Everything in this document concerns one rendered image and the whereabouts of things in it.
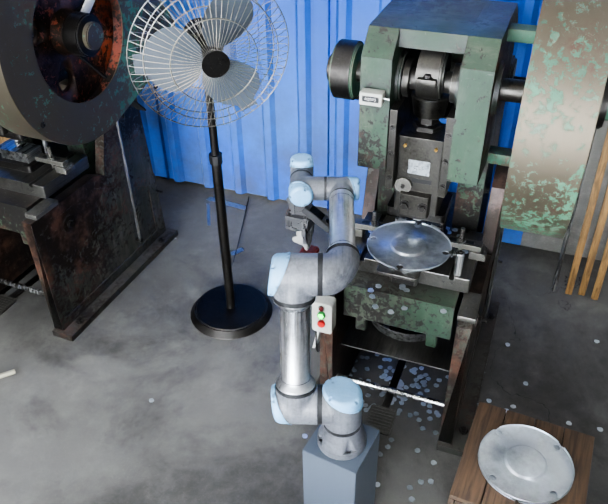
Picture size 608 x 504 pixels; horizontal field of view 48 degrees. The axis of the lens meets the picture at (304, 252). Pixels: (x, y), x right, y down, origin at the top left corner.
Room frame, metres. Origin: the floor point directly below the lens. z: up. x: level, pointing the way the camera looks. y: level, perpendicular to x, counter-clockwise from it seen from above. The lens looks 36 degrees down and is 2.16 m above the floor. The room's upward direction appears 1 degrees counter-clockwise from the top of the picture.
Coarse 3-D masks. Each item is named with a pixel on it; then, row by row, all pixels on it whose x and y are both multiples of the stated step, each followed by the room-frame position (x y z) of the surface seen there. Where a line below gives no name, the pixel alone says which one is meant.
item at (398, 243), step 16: (384, 224) 2.02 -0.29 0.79; (400, 224) 2.03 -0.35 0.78; (368, 240) 1.93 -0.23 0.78; (384, 240) 1.93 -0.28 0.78; (400, 240) 1.92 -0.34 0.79; (416, 240) 1.92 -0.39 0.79; (432, 240) 1.92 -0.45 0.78; (448, 240) 1.92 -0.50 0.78; (384, 256) 1.84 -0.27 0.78; (400, 256) 1.84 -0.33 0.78; (416, 256) 1.83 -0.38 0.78; (432, 256) 1.83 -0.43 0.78; (448, 256) 1.82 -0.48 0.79
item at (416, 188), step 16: (416, 128) 1.99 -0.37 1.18; (432, 128) 1.97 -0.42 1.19; (400, 144) 1.96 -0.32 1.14; (416, 144) 1.94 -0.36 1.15; (432, 144) 1.92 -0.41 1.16; (400, 160) 1.96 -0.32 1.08; (416, 160) 1.94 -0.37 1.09; (432, 160) 1.92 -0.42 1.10; (400, 176) 1.96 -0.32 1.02; (416, 176) 1.94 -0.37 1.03; (432, 176) 1.92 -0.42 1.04; (400, 192) 1.93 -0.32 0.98; (416, 192) 1.93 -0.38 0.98; (432, 192) 1.92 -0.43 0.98; (400, 208) 1.92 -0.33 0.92; (416, 208) 1.90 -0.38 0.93; (432, 208) 1.92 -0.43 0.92
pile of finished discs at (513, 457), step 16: (496, 432) 1.44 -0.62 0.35; (512, 432) 1.43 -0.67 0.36; (528, 432) 1.43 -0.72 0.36; (544, 432) 1.42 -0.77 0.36; (480, 448) 1.37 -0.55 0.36; (496, 448) 1.37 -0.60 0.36; (512, 448) 1.36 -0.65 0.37; (528, 448) 1.36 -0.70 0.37; (544, 448) 1.36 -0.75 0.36; (560, 448) 1.37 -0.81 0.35; (480, 464) 1.30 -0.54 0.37; (496, 464) 1.31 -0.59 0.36; (512, 464) 1.30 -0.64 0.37; (528, 464) 1.30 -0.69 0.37; (544, 464) 1.30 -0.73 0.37; (560, 464) 1.30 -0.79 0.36; (496, 480) 1.25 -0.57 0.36; (512, 480) 1.25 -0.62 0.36; (528, 480) 1.25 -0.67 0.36; (544, 480) 1.25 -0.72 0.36; (560, 480) 1.25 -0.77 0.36; (512, 496) 1.19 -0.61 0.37; (528, 496) 1.19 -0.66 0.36; (544, 496) 1.19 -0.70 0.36; (560, 496) 1.19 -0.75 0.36
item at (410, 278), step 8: (376, 272) 1.77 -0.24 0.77; (384, 272) 1.75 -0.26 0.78; (392, 272) 1.75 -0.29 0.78; (400, 272) 1.75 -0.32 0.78; (408, 272) 1.75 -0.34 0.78; (416, 272) 1.75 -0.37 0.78; (392, 280) 1.86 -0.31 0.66; (400, 280) 1.85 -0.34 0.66; (408, 280) 1.72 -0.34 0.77; (416, 280) 1.72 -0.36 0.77
